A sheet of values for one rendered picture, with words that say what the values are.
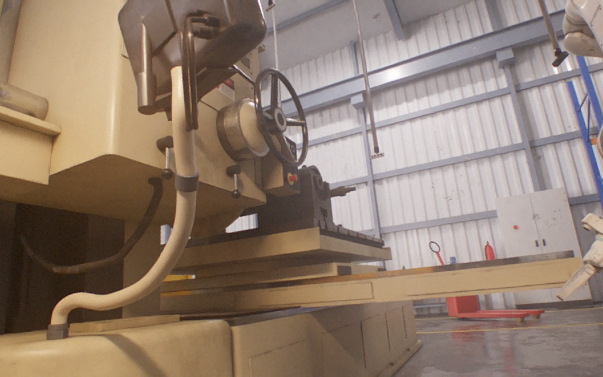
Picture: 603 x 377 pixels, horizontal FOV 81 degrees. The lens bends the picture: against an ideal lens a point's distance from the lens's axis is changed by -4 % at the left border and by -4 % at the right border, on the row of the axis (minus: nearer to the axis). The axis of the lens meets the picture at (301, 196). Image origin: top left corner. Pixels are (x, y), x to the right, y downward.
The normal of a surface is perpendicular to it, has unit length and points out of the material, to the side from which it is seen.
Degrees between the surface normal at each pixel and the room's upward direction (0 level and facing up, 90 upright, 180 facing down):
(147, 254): 90
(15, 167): 90
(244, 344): 90
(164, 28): 110
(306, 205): 90
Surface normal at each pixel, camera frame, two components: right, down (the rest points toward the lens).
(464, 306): 0.44, -0.26
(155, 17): -0.61, 0.20
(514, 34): -0.46, -0.18
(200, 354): 0.88, -0.18
